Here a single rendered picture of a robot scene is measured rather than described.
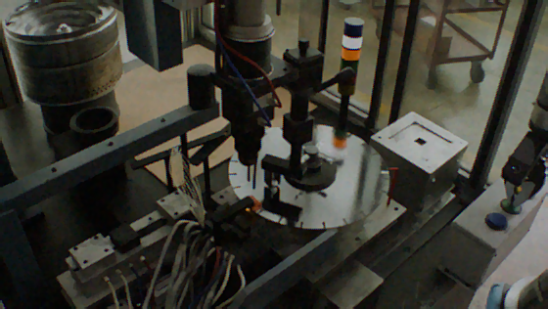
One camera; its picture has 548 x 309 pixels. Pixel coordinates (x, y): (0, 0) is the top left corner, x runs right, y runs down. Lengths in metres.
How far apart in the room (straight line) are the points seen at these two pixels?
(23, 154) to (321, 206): 0.91
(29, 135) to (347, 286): 1.05
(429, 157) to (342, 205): 0.33
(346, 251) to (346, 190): 0.12
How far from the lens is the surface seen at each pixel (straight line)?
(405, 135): 1.31
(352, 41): 1.22
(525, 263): 2.41
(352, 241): 1.08
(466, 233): 1.10
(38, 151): 1.57
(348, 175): 1.07
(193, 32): 2.08
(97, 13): 1.54
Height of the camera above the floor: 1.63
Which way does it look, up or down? 39 degrees down
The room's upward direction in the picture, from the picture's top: 3 degrees clockwise
